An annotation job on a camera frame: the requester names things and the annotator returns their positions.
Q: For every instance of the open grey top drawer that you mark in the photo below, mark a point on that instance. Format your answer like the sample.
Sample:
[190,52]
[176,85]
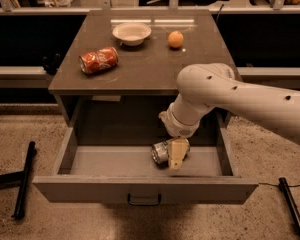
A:
[106,155]

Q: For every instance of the black stand leg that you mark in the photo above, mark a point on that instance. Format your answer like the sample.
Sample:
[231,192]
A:
[285,189]
[20,179]

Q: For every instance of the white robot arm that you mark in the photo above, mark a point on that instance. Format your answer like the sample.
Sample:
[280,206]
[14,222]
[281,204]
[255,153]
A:
[203,87]

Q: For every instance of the black clamp object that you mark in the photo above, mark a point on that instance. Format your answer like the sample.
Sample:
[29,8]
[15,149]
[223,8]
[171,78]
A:
[51,65]

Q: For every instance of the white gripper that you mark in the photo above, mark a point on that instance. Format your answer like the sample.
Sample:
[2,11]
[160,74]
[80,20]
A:
[178,125]

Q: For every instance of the orange fruit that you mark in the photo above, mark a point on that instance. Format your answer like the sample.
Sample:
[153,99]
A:
[175,39]

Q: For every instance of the white bowl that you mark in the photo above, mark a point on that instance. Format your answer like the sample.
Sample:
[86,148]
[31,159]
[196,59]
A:
[132,33]

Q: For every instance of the silver green 7up can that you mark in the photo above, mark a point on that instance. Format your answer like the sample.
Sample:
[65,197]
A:
[159,151]

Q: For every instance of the red cola can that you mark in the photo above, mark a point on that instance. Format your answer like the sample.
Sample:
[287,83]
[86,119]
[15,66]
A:
[99,60]

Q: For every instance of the black stand leg right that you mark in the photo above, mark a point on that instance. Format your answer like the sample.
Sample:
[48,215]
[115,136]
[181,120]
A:
[285,189]

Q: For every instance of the black drawer handle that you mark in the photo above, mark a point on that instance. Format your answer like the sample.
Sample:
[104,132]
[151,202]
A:
[144,200]

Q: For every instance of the black stand leg left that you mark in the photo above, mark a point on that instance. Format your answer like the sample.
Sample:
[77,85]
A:
[20,179]

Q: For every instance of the grey counter cabinet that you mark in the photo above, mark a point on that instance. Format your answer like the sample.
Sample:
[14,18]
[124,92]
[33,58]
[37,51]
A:
[148,69]

